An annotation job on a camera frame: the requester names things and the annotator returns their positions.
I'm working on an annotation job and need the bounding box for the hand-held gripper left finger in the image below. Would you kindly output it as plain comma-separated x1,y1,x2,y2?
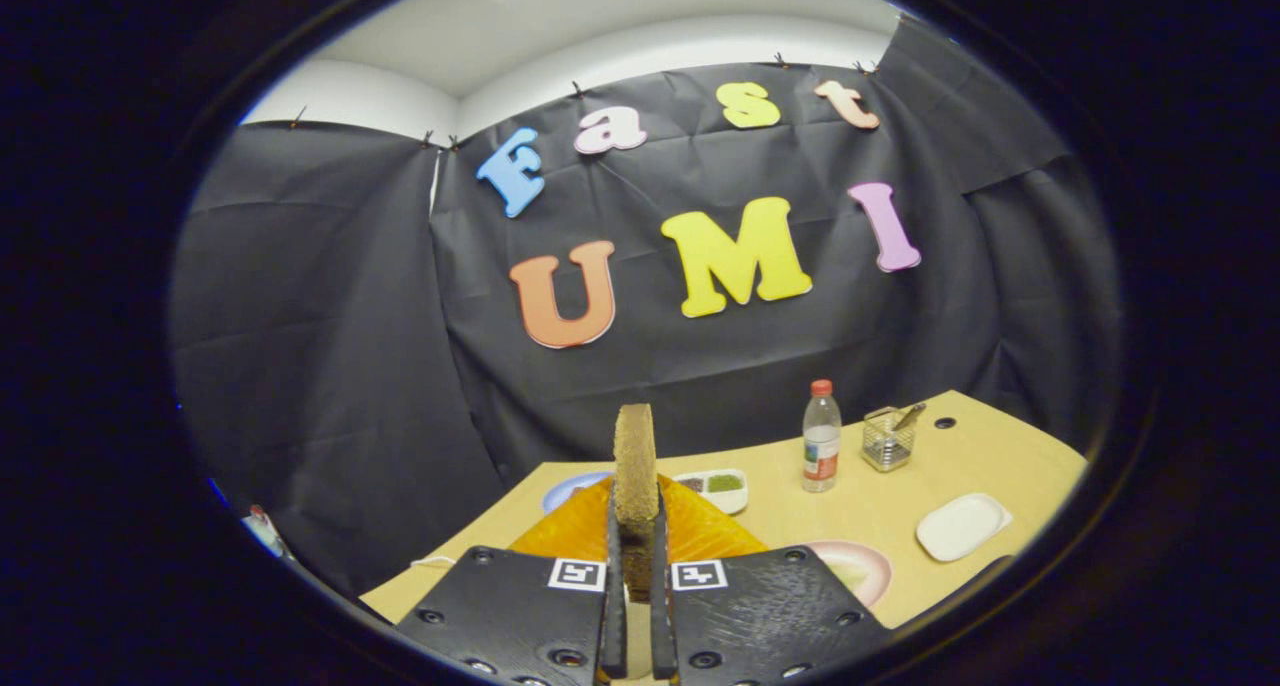
395,476,629,686

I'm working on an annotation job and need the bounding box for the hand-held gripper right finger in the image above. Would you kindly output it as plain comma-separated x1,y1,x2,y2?
650,474,894,686

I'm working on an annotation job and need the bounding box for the brown bread slice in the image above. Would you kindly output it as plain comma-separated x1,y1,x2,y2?
612,403,661,604

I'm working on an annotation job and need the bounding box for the pink round plate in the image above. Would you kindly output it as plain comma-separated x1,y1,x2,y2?
805,540,893,610

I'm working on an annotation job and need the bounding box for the white divided condiment tray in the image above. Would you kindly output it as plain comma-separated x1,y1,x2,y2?
672,468,749,516

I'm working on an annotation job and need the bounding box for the blue plate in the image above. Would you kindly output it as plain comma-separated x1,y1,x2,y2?
542,470,616,514

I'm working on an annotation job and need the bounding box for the clear water bottle red cap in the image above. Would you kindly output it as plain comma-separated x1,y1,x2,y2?
802,379,843,494

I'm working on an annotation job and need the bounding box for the white square plate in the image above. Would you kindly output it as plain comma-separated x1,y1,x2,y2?
916,493,1013,563

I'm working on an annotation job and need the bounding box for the small white red object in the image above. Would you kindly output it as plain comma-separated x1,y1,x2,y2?
240,505,291,559

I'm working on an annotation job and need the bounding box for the black backdrop cloth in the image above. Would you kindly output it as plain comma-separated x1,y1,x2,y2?
170,16,1121,597

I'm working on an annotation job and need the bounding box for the wire mesh utensil holder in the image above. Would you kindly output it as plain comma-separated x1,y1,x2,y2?
862,406,918,473

